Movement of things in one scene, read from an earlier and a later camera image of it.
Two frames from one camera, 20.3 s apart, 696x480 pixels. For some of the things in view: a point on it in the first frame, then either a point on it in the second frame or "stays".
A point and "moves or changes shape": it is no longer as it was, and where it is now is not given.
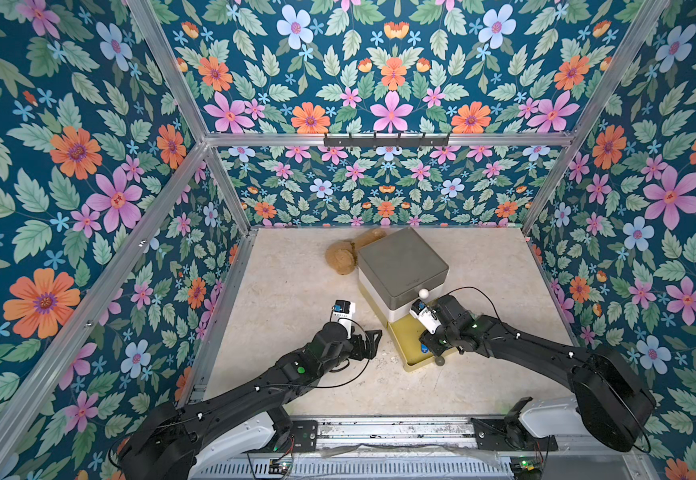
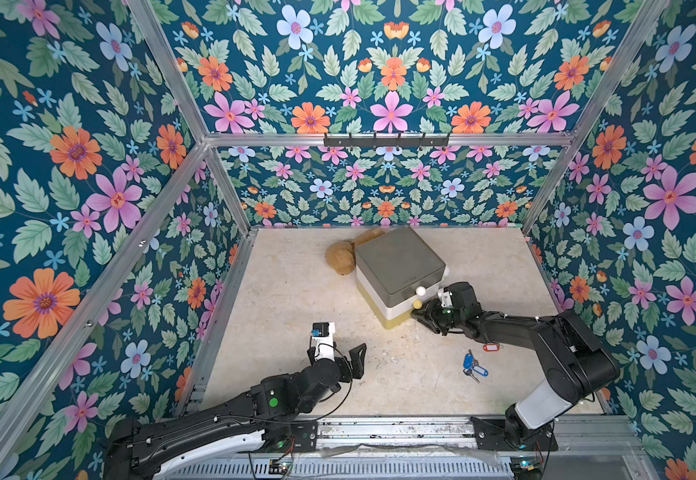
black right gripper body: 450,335 to 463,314
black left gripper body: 357,353 to 344,376
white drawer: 392,315 stays
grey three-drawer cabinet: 398,271 stays
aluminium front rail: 433,449 stays
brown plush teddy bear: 341,255 stays
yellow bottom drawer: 407,333 moves or changes shape
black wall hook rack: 386,142 stays
